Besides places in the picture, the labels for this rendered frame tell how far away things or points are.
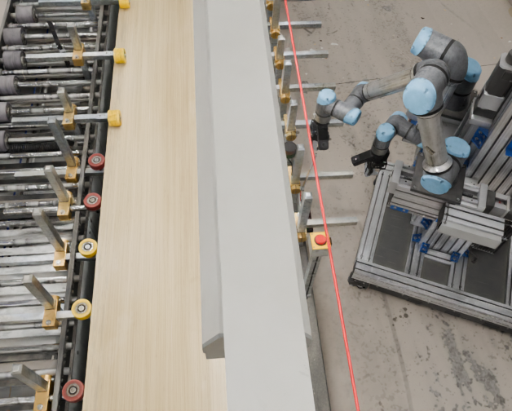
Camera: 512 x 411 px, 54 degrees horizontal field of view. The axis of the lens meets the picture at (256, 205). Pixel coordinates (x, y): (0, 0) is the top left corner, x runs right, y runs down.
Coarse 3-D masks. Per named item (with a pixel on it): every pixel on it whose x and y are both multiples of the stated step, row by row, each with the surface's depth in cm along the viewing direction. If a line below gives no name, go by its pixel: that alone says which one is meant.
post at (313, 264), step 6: (312, 258) 198; (318, 258) 197; (312, 264) 203; (318, 264) 203; (312, 270) 208; (306, 276) 216; (312, 276) 212; (306, 282) 218; (312, 282) 219; (306, 288) 224; (306, 294) 229
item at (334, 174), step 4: (304, 172) 249; (312, 172) 249; (320, 172) 250; (324, 172) 250; (328, 172) 250; (332, 172) 250; (336, 172) 250; (340, 172) 250; (344, 172) 250; (348, 172) 250; (352, 172) 250; (300, 176) 248; (304, 176) 248; (312, 176) 248; (320, 176) 248; (324, 176) 249; (328, 176) 249; (332, 176) 249; (336, 176) 250; (340, 176) 250; (344, 176) 250; (348, 176) 250; (352, 176) 251; (300, 180) 250; (304, 180) 250
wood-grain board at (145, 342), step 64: (128, 64) 280; (192, 64) 281; (128, 128) 256; (192, 128) 257; (128, 192) 235; (192, 192) 236; (128, 256) 218; (192, 256) 219; (128, 320) 203; (192, 320) 204; (128, 384) 190; (192, 384) 191
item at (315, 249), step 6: (312, 234) 190; (318, 234) 190; (324, 234) 190; (312, 240) 189; (312, 246) 187; (318, 246) 187; (324, 246) 188; (330, 246) 188; (312, 252) 189; (318, 252) 190; (324, 252) 190
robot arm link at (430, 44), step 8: (424, 32) 201; (432, 32) 201; (416, 40) 203; (424, 40) 201; (432, 40) 200; (440, 40) 199; (448, 40) 199; (416, 48) 204; (424, 48) 202; (432, 48) 200; (440, 48) 198; (448, 48) 197; (424, 56) 204; (432, 56) 201; (440, 56) 199
